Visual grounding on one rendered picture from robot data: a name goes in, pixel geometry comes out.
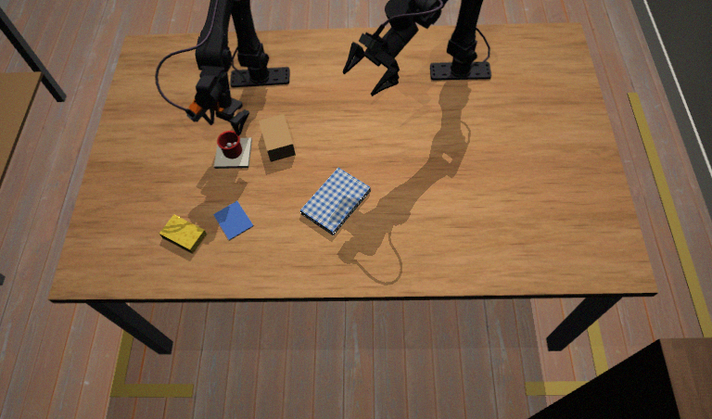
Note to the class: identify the red cup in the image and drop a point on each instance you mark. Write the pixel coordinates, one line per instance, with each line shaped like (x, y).
(229, 137)

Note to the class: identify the yellow sponge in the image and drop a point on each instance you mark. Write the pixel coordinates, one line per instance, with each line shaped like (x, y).
(183, 234)

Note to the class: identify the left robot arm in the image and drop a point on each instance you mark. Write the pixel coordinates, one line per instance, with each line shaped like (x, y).
(462, 44)

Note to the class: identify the blue and white checkered towel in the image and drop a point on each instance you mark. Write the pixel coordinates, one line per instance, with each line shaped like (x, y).
(335, 201)

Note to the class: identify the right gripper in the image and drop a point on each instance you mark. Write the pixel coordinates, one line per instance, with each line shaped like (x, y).
(225, 109)

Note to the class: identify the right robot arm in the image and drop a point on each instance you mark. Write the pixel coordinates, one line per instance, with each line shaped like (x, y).
(216, 52)

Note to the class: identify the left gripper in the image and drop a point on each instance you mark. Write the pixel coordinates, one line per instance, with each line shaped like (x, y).
(384, 57)

